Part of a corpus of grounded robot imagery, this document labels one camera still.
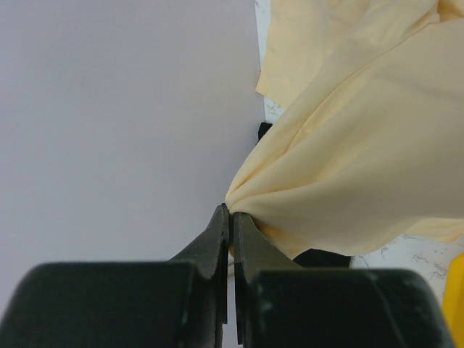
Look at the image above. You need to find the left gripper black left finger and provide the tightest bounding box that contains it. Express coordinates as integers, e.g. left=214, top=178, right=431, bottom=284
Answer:
left=1, top=205, right=229, bottom=347

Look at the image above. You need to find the yellow plastic bin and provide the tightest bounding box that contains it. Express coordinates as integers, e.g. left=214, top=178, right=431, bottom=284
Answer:
left=442, top=254, right=464, bottom=348

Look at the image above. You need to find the folded black t-shirt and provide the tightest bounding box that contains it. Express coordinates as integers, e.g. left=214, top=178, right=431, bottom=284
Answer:
left=256, top=122, right=352, bottom=270

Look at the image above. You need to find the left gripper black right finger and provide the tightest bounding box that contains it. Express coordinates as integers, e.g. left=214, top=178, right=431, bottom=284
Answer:
left=233, top=213, right=455, bottom=347

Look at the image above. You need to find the cream yellow t-shirt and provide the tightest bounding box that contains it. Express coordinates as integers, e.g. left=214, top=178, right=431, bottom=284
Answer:
left=225, top=1, right=463, bottom=257

